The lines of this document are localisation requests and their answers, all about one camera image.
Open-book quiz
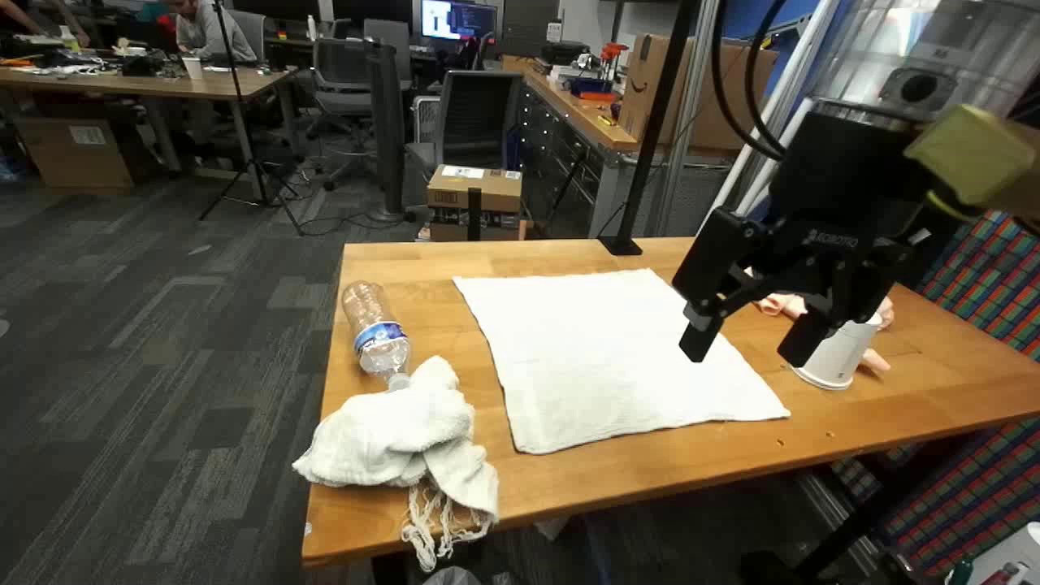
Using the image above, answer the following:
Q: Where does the white paper cup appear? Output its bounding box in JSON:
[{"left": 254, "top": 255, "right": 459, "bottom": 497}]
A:
[{"left": 785, "top": 307, "right": 886, "bottom": 393}]

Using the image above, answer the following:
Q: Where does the white towel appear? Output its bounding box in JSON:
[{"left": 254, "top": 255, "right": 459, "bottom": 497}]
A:
[{"left": 453, "top": 267, "right": 793, "bottom": 460}]

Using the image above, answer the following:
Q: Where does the white metal beam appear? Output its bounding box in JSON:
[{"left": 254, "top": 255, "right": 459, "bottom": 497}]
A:
[{"left": 692, "top": 0, "right": 858, "bottom": 240}]

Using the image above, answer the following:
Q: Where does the cardboard box with label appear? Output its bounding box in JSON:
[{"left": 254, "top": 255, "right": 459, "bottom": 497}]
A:
[{"left": 9, "top": 111, "right": 138, "bottom": 198}]

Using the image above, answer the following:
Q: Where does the blue panel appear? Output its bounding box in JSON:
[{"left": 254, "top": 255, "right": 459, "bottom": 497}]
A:
[{"left": 718, "top": 0, "right": 825, "bottom": 48}]

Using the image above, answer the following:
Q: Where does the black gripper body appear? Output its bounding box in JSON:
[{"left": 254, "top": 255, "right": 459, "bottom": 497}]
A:
[{"left": 757, "top": 101, "right": 947, "bottom": 302}]

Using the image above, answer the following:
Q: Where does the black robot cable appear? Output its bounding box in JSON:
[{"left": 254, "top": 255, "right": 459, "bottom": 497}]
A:
[
  {"left": 707, "top": 0, "right": 779, "bottom": 163},
  {"left": 740, "top": 0, "right": 793, "bottom": 153}
]

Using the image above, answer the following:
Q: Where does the large cardboard box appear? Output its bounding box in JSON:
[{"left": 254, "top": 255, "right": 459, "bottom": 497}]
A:
[{"left": 618, "top": 33, "right": 779, "bottom": 156}]

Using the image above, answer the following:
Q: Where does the plaid striped fabric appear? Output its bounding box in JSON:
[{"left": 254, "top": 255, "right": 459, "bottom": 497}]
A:
[{"left": 825, "top": 207, "right": 1040, "bottom": 581}]

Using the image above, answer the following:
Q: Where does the black camera stand pole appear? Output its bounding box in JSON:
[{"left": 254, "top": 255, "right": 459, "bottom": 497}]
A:
[{"left": 599, "top": 0, "right": 704, "bottom": 259}]

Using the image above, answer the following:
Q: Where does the black tripod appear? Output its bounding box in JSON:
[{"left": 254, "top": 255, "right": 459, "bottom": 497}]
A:
[{"left": 195, "top": 0, "right": 308, "bottom": 237}]

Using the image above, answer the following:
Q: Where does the clear plastic water bottle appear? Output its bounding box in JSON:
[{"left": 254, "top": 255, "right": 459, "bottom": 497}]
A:
[{"left": 337, "top": 281, "right": 415, "bottom": 383}]

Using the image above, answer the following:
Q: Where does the long wooden office desk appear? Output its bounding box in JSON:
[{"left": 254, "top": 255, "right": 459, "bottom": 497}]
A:
[{"left": 0, "top": 61, "right": 302, "bottom": 205}]

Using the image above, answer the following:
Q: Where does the black table leg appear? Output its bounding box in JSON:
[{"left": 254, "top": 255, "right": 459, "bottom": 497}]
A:
[{"left": 740, "top": 436, "right": 954, "bottom": 585}]

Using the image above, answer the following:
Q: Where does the grey metal post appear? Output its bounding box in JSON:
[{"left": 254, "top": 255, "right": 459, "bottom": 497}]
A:
[{"left": 659, "top": 0, "right": 723, "bottom": 213}]

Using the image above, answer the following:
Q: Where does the white string mesh bag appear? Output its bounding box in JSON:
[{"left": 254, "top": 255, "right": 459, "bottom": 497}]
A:
[{"left": 398, "top": 480, "right": 498, "bottom": 575}]

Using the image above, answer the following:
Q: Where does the grey office chair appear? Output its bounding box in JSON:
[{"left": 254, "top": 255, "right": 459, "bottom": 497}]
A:
[{"left": 305, "top": 36, "right": 384, "bottom": 188}]

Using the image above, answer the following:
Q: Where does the crumpled white rag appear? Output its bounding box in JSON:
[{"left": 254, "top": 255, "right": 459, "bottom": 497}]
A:
[{"left": 288, "top": 356, "right": 503, "bottom": 519}]

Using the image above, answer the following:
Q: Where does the seated person grey shirt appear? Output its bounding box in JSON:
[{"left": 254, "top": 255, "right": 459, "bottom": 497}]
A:
[{"left": 171, "top": 0, "right": 263, "bottom": 66}]

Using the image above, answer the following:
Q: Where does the dark vertical post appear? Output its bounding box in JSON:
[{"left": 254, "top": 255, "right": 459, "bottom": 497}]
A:
[{"left": 367, "top": 36, "right": 406, "bottom": 220}]

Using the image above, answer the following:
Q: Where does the lit computer monitor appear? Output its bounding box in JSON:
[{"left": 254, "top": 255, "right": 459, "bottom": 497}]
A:
[{"left": 420, "top": 0, "right": 500, "bottom": 45}]

